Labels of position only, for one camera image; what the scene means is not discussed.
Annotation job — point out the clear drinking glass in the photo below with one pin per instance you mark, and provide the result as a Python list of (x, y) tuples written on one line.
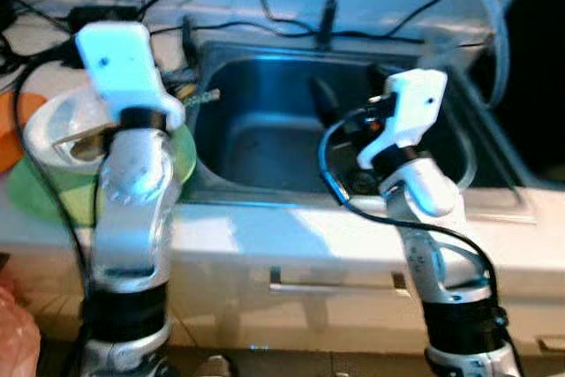
[(441, 49)]

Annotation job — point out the white bowl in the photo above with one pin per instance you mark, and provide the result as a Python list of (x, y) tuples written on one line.
[(62, 112)]

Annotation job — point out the wooden chopstick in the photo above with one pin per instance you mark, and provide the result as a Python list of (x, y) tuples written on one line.
[(79, 134)]

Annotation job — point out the orange plate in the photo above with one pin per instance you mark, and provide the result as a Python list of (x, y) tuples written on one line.
[(13, 139)]

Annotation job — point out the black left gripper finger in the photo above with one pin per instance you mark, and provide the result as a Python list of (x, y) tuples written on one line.
[(189, 41)]

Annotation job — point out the black power adapter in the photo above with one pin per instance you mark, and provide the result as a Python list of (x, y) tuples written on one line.
[(104, 15)]

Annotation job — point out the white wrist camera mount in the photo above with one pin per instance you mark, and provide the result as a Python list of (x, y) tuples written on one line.
[(119, 64), (415, 99)]

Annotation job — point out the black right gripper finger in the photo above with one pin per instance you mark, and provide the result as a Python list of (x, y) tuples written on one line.
[(327, 105), (382, 77)]

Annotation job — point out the stainless steel sink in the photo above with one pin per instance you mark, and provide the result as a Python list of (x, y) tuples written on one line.
[(265, 130)]

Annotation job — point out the green plate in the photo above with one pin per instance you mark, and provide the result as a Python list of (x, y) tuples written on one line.
[(53, 196)]

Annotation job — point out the dark metal faucet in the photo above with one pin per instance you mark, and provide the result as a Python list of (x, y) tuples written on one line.
[(329, 6)]

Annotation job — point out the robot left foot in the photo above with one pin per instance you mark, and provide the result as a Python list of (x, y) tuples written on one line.
[(212, 368)]

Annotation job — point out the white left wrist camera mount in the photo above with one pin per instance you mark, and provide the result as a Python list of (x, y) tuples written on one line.
[(119, 64)]

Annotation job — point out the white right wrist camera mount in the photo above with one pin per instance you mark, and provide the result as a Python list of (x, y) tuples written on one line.
[(415, 99)]

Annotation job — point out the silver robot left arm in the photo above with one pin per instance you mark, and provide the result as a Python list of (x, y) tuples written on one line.
[(132, 209)]

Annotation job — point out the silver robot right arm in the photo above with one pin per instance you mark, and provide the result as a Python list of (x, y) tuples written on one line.
[(424, 187)]

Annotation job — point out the white kitchen cabinet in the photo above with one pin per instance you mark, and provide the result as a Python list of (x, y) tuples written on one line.
[(221, 306)]

